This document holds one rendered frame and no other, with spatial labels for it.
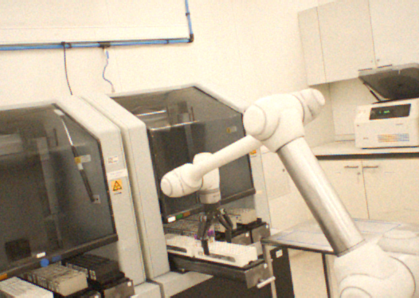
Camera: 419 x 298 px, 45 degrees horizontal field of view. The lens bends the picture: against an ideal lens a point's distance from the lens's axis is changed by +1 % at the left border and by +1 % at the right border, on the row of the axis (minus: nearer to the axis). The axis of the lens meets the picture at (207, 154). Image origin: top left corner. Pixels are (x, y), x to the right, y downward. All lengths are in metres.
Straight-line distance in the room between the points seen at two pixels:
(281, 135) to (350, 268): 0.44
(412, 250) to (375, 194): 2.71
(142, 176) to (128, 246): 0.31
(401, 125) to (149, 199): 2.42
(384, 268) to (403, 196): 2.74
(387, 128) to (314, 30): 1.24
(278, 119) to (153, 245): 1.01
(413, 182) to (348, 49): 1.30
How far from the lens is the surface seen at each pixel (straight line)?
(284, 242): 2.27
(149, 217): 2.29
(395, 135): 4.19
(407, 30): 4.41
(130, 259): 2.26
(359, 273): 1.53
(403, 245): 1.69
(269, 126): 1.55
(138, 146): 2.25
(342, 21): 4.71
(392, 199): 4.32
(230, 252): 2.08
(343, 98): 5.14
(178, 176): 1.96
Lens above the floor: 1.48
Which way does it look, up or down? 6 degrees down
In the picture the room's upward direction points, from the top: 9 degrees counter-clockwise
